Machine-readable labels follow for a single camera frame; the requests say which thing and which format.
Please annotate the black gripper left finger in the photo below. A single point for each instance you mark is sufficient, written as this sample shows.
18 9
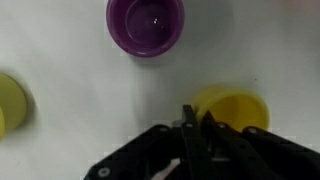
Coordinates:
195 150

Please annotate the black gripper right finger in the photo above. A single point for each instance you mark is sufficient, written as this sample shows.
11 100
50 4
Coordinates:
240 153

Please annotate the small yellow cup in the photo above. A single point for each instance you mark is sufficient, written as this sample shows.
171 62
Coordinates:
241 110

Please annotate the small purple cup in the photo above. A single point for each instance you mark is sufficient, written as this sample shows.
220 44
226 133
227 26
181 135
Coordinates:
145 26

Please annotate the lime stacking cup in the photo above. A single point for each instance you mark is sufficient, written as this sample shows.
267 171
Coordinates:
11 103

